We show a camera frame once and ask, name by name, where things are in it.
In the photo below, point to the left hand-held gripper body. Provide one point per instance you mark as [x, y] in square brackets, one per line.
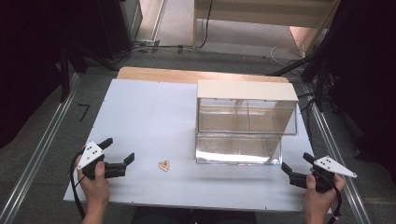
[90, 155]

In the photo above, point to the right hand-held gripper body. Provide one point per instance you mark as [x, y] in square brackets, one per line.
[325, 177]

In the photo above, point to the small gold brooch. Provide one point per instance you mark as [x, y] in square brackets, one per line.
[164, 165]

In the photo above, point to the clear plastic storage box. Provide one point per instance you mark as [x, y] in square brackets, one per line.
[246, 90]

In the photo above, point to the person's right hand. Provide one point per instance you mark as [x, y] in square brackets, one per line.
[320, 202]

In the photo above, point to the person's left hand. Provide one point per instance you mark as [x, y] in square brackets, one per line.
[96, 189]

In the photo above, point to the black metal stand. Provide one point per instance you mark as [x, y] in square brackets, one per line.
[314, 71]

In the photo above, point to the black curtain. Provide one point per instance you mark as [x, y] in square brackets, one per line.
[367, 77]
[37, 46]

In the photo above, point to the wooden shelf unit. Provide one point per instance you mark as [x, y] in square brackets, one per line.
[264, 12]

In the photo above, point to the metal floor rail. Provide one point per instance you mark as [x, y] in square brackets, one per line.
[336, 155]
[37, 155]

